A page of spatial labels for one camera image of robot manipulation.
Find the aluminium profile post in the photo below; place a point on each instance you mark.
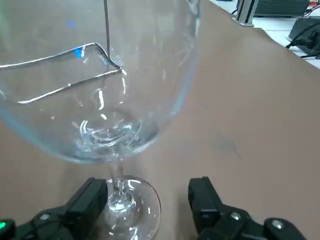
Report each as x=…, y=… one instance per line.
x=246, y=12

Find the clear glass goblet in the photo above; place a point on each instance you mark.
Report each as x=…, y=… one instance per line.
x=117, y=192

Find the ribbed black power supply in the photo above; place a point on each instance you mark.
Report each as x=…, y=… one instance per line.
x=282, y=7

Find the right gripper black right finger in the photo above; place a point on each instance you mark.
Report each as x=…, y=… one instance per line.
x=205, y=200

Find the small black power adapter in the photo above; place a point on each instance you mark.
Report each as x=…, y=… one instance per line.
x=307, y=32

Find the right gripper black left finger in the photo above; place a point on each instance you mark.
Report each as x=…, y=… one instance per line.
x=82, y=200

